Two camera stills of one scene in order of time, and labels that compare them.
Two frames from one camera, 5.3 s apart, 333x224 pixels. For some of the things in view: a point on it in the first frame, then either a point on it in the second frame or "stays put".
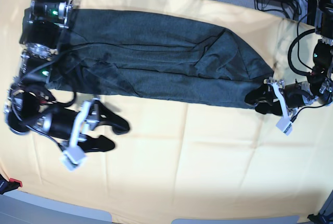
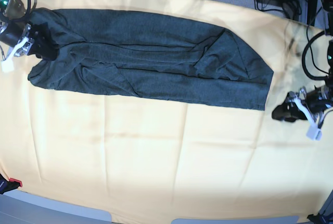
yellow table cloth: x=177 y=160 stays put
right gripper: x=293 y=96 -> x=316 y=103
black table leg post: x=311 y=9 stays put
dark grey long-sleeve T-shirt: x=124 y=55 stays put
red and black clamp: x=6 y=186 stays put
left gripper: x=70 y=128 -> x=41 y=47
